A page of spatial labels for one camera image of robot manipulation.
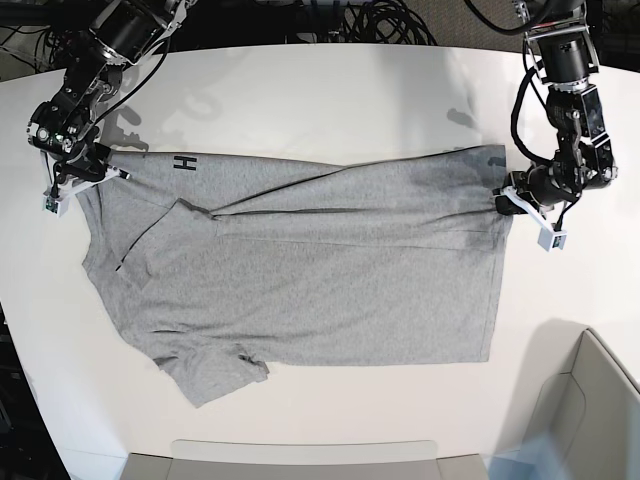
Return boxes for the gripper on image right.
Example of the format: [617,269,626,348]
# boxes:
[492,171,552,227]

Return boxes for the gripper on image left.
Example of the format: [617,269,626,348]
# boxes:
[42,144,131,200]

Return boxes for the grey T-shirt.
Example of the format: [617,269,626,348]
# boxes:
[78,145,511,406]

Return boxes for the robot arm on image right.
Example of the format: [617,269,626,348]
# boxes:
[494,1,617,216]

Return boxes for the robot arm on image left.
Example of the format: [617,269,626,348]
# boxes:
[27,1,190,203]

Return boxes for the grey chair at right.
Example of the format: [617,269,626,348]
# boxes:
[518,329,639,479]

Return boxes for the grey chair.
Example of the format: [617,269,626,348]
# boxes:
[518,329,639,479]
[120,440,489,479]

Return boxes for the grey chair at front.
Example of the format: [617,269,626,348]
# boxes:
[120,440,489,479]

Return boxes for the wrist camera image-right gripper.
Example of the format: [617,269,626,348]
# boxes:
[538,228,568,252]

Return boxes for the black cable bundle centre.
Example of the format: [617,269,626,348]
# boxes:
[292,0,441,47]

